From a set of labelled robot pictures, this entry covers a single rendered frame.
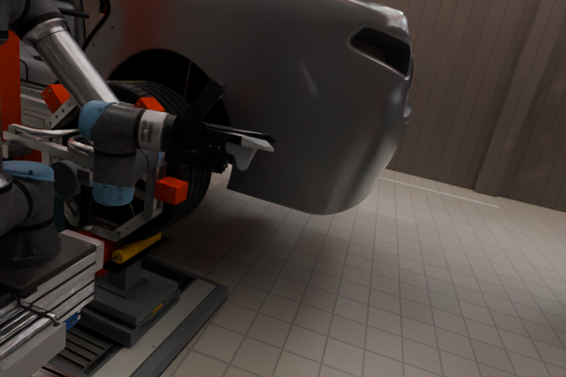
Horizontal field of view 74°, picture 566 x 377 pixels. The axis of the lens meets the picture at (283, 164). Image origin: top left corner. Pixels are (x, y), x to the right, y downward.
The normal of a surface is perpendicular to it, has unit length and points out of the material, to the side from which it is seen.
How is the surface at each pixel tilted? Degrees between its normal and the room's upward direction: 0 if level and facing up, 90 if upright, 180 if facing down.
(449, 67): 90
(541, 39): 90
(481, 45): 90
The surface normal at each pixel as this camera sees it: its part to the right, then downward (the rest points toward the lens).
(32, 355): 0.95, 0.24
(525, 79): -0.26, 0.23
